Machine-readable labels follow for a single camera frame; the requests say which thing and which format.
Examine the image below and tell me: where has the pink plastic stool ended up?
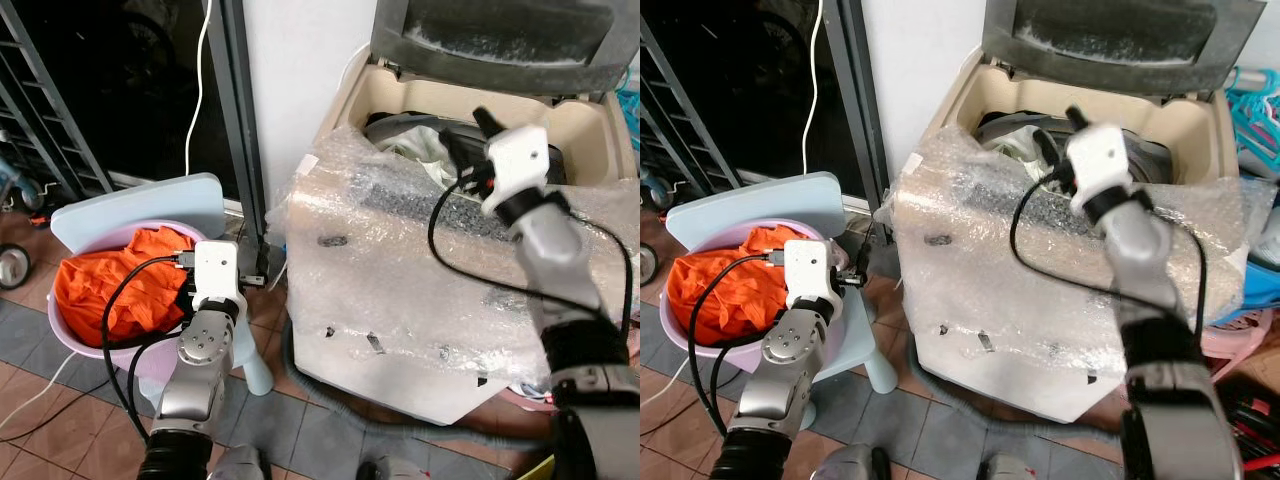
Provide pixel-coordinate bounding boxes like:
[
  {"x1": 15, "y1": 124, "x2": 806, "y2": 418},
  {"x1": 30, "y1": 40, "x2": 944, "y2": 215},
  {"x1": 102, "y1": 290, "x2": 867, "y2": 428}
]
[{"x1": 1200, "y1": 308, "x2": 1277, "y2": 377}]

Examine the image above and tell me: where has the grey right robot foot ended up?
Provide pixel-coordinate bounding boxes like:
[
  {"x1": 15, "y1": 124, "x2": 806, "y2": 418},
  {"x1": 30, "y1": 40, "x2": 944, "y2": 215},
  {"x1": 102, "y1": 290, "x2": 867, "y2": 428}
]
[
  {"x1": 358, "y1": 457, "x2": 432, "y2": 480},
  {"x1": 984, "y1": 455, "x2": 1043, "y2": 480}
]

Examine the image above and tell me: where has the grey left robot foot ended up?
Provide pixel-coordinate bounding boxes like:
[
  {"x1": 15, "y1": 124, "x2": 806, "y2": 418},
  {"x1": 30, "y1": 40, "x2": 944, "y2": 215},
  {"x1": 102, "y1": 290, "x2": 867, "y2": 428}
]
[
  {"x1": 213, "y1": 445, "x2": 268, "y2": 480},
  {"x1": 814, "y1": 445, "x2": 893, "y2": 480}
]

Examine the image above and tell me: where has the orange garment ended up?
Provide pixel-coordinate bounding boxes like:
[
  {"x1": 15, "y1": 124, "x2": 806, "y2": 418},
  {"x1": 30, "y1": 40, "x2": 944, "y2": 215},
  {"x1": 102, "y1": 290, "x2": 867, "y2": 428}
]
[
  {"x1": 665, "y1": 230, "x2": 793, "y2": 347},
  {"x1": 55, "y1": 228, "x2": 197, "y2": 347}
]

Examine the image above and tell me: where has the blue toy tricycle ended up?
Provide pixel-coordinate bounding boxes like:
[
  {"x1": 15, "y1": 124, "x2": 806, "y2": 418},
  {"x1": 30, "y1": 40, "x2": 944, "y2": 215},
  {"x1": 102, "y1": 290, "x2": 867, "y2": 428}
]
[
  {"x1": 640, "y1": 165, "x2": 678, "y2": 213},
  {"x1": 0, "y1": 150, "x2": 47, "y2": 213}
]

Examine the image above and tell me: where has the blue plastic basin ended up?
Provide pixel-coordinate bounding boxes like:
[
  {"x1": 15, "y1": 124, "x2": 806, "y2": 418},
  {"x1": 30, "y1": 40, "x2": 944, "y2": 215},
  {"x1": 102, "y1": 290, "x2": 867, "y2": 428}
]
[{"x1": 1210, "y1": 230, "x2": 1280, "y2": 327}]

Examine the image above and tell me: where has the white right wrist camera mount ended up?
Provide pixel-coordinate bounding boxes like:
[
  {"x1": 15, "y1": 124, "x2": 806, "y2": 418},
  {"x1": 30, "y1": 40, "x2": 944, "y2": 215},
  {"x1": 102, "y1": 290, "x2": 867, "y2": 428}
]
[
  {"x1": 483, "y1": 127, "x2": 552, "y2": 217},
  {"x1": 1064, "y1": 124, "x2": 1132, "y2": 208}
]

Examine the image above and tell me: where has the pink plastic laundry basin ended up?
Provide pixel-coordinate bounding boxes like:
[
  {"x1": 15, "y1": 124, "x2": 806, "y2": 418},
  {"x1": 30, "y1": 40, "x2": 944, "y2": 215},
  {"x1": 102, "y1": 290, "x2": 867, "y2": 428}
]
[
  {"x1": 48, "y1": 220, "x2": 217, "y2": 382},
  {"x1": 658, "y1": 224, "x2": 847, "y2": 378}
]

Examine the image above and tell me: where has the red and black toolbox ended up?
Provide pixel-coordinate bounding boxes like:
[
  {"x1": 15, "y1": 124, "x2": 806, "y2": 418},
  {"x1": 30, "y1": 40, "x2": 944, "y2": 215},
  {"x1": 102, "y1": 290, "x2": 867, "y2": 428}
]
[{"x1": 1215, "y1": 375, "x2": 1280, "y2": 473}]

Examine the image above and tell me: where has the dark metal rack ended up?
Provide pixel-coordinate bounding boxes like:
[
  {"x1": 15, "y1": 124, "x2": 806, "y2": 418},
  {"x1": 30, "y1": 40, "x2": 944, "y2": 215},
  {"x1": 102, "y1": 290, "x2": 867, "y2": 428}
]
[
  {"x1": 640, "y1": 18, "x2": 748, "y2": 198},
  {"x1": 0, "y1": 0, "x2": 113, "y2": 198}
]

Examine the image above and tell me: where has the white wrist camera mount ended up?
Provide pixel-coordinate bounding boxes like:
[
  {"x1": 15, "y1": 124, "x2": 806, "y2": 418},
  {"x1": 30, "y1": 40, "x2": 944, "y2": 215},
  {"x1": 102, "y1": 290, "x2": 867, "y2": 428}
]
[
  {"x1": 483, "y1": 127, "x2": 552, "y2": 217},
  {"x1": 783, "y1": 240, "x2": 842, "y2": 308},
  {"x1": 192, "y1": 240, "x2": 247, "y2": 312},
  {"x1": 1064, "y1": 124, "x2": 1132, "y2": 208}
]

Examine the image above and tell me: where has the grey robot foot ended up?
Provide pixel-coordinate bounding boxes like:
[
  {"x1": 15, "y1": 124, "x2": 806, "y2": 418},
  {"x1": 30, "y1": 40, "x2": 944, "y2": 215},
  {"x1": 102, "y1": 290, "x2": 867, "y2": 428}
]
[
  {"x1": 814, "y1": 445, "x2": 893, "y2": 480},
  {"x1": 984, "y1": 455, "x2": 1043, "y2": 480},
  {"x1": 213, "y1": 445, "x2": 268, "y2": 480},
  {"x1": 358, "y1": 457, "x2": 432, "y2": 480}
]

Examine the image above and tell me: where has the beige top-load washing machine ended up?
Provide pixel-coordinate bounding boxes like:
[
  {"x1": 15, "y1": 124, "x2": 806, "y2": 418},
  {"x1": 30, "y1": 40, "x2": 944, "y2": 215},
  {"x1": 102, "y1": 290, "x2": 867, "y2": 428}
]
[
  {"x1": 285, "y1": 45, "x2": 641, "y2": 427},
  {"x1": 890, "y1": 45, "x2": 1253, "y2": 422}
]

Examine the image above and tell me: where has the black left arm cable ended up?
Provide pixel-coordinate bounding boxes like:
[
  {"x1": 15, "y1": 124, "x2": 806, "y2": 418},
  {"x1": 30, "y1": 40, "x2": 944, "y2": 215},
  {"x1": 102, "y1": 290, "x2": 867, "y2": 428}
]
[
  {"x1": 687, "y1": 255, "x2": 787, "y2": 438},
  {"x1": 99, "y1": 255, "x2": 197, "y2": 443}
]

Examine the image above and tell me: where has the light blue plastic chair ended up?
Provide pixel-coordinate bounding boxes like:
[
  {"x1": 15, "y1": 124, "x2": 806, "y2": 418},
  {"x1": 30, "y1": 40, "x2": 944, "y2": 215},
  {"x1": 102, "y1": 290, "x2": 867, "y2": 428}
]
[
  {"x1": 665, "y1": 172, "x2": 899, "y2": 394},
  {"x1": 50, "y1": 173, "x2": 274, "y2": 397}
]

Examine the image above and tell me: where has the white hanging cable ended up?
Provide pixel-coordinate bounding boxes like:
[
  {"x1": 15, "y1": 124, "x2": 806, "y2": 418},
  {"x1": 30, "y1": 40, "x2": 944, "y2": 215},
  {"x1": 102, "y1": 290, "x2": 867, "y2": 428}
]
[
  {"x1": 185, "y1": 0, "x2": 217, "y2": 180},
  {"x1": 802, "y1": 0, "x2": 827, "y2": 177}
]

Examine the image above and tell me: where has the cream white garment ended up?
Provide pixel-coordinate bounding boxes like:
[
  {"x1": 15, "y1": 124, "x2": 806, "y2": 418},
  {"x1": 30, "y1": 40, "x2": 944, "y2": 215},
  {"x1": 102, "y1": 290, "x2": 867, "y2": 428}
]
[
  {"x1": 385, "y1": 125, "x2": 453, "y2": 167},
  {"x1": 998, "y1": 125, "x2": 1051, "y2": 163}
]

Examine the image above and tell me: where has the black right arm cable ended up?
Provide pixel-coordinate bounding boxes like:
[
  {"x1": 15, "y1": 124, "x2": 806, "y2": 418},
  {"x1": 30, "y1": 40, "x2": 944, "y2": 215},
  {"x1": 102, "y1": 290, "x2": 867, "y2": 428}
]
[
  {"x1": 427, "y1": 165, "x2": 637, "y2": 347},
  {"x1": 1009, "y1": 165, "x2": 1207, "y2": 343}
]

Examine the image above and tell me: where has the white floor cable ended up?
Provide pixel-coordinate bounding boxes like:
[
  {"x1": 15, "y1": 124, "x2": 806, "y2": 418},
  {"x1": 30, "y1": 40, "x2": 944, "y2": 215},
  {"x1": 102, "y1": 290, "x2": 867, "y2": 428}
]
[
  {"x1": 0, "y1": 350, "x2": 78, "y2": 433},
  {"x1": 640, "y1": 355, "x2": 693, "y2": 423}
]

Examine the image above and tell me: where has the clear bubble wrap sheet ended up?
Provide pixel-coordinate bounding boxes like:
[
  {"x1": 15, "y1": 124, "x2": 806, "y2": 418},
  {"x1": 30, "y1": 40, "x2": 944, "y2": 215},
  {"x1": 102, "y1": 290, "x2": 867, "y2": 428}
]
[
  {"x1": 875, "y1": 130, "x2": 1277, "y2": 388},
  {"x1": 268, "y1": 130, "x2": 641, "y2": 401}
]

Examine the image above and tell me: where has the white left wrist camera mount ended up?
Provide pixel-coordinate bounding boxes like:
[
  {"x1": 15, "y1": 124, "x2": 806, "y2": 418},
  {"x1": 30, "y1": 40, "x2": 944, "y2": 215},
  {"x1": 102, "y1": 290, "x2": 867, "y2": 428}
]
[
  {"x1": 783, "y1": 240, "x2": 842, "y2": 308},
  {"x1": 192, "y1": 240, "x2": 247, "y2": 312}
]

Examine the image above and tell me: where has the dark metal door frame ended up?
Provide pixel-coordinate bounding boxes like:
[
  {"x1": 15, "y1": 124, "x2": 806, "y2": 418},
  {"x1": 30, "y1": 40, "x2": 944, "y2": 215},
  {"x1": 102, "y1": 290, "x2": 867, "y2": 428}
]
[
  {"x1": 825, "y1": 0, "x2": 892, "y2": 218},
  {"x1": 205, "y1": 0, "x2": 270, "y2": 247}
]

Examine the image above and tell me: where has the grey washer lid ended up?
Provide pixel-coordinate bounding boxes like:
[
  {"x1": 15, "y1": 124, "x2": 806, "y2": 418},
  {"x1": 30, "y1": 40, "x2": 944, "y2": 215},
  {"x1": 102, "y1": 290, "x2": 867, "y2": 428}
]
[
  {"x1": 982, "y1": 0, "x2": 1267, "y2": 97},
  {"x1": 370, "y1": 0, "x2": 641, "y2": 97}
]

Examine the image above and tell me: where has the grey garment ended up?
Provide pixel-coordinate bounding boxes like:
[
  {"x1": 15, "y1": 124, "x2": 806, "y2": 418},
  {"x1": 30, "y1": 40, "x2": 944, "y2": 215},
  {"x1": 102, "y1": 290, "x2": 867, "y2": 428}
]
[
  {"x1": 365, "y1": 111, "x2": 443, "y2": 143},
  {"x1": 978, "y1": 111, "x2": 1043, "y2": 138}
]

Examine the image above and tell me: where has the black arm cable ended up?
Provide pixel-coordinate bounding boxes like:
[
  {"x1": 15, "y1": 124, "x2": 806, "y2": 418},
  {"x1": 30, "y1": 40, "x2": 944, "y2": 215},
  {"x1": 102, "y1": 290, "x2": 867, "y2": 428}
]
[
  {"x1": 99, "y1": 255, "x2": 197, "y2": 443},
  {"x1": 427, "y1": 165, "x2": 637, "y2": 347},
  {"x1": 687, "y1": 255, "x2": 787, "y2": 438},
  {"x1": 1009, "y1": 165, "x2": 1207, "y2": 343}
]

